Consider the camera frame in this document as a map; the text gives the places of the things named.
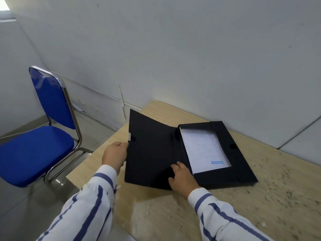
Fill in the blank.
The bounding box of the person's right forearm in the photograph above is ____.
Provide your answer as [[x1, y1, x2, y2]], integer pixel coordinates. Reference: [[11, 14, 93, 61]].
[[187, 187, 275, 241]]

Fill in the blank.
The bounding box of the person's left forearm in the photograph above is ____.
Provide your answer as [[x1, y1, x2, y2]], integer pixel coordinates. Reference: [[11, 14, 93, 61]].
[[36, 165, 118, 241]]

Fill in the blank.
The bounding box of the white wall cable conduit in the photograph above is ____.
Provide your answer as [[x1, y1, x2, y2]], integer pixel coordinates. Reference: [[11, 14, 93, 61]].
[[51, 71, 143, 124]]

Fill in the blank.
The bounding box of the white printed paper sheet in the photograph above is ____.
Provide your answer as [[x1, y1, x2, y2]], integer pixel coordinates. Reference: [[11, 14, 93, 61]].
[[180, 128, 232, 175]]

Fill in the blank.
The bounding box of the blue padded metal chair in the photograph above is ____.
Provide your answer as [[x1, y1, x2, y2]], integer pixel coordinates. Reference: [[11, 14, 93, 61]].
[[0, 66, 94, 188]]

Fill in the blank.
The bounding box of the window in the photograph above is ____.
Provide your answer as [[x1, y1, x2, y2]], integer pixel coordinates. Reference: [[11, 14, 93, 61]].
[[0, 0, 17, 22]]

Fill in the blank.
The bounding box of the person's left hand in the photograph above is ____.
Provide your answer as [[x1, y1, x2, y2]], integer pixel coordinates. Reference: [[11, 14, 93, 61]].
[[101, 141, 129, 175]]

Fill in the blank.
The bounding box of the person's right hand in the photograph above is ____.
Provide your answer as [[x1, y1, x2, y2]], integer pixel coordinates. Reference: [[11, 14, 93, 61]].
[[168, 162, 200, 200]]

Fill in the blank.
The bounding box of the black document box file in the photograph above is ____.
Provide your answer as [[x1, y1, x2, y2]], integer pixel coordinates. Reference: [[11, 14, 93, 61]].
[[124, 109, 259, 190]]

